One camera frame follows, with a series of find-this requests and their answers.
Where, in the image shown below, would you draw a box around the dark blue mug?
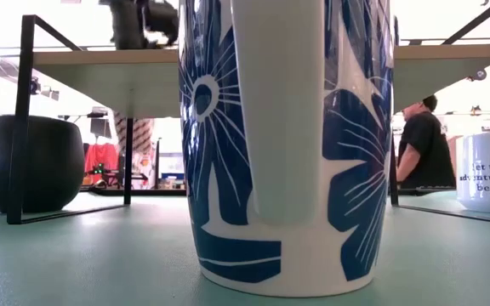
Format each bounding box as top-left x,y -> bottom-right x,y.
0,114 -> 86,215

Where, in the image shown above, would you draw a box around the white mug blue floral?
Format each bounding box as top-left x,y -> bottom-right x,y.
178,0 -> 396,298

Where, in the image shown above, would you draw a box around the white mug green interior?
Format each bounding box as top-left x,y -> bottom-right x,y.
456,130 -> 490,215

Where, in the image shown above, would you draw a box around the wooden shelf riser black legs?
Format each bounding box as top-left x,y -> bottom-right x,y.
6,4 -> 490,226

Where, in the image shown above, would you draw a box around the red cloth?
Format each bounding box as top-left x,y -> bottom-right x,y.
84,143 -> 121,186

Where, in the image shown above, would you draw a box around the green table mat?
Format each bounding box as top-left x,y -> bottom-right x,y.
0,190 -> 490,306

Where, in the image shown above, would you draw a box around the person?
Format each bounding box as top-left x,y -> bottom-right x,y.
396,93 -> 458,191

